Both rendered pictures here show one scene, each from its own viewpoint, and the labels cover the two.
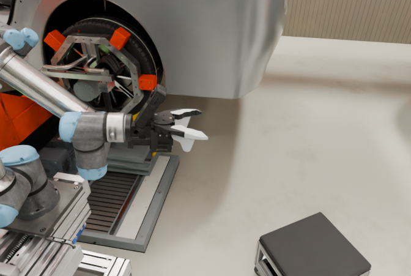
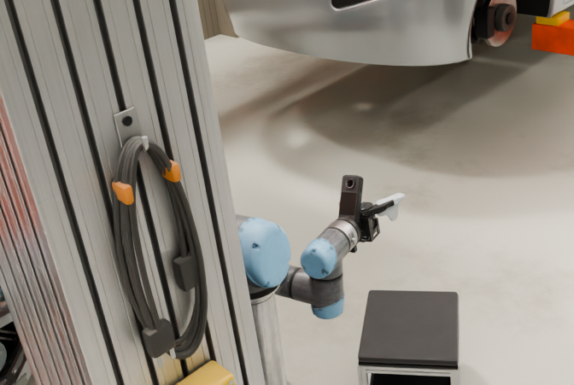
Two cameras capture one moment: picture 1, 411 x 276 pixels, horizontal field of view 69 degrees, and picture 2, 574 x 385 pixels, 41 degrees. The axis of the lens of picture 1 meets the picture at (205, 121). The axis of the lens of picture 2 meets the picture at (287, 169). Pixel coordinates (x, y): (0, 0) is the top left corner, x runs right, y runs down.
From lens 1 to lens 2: 1.54 m
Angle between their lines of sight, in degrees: 45
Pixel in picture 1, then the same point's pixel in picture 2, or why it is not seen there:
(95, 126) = (342, 240)
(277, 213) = (303, 355)
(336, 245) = (418, 302)
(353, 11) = not seen: hidden behind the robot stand
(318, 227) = (388, 302)
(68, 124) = (329, 252)
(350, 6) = not seen: hidden behind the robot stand
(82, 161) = (338, 291)
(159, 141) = (371, 227)
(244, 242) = not seen: outside the picture
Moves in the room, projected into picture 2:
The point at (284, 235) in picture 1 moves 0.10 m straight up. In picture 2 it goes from (375, 335) to (373, 313)
